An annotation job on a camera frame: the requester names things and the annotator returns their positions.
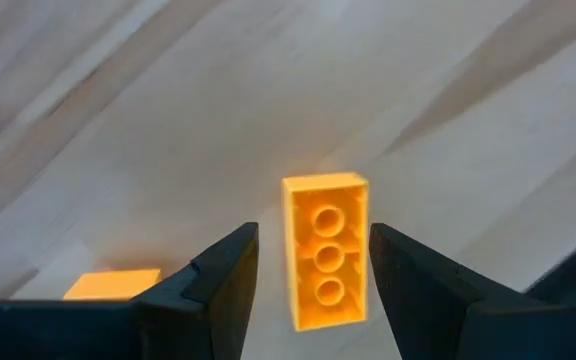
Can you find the yellow two-by-four toy brick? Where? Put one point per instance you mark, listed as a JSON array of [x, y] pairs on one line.
[[328, 240]]

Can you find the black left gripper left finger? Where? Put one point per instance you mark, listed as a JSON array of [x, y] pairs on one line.
[[208, 310]]

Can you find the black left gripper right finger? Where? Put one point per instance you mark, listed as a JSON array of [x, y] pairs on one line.
[[418, 300]]

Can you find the yellow two-by-two toy brick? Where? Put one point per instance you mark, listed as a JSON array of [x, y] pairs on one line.
[[113, 285]]

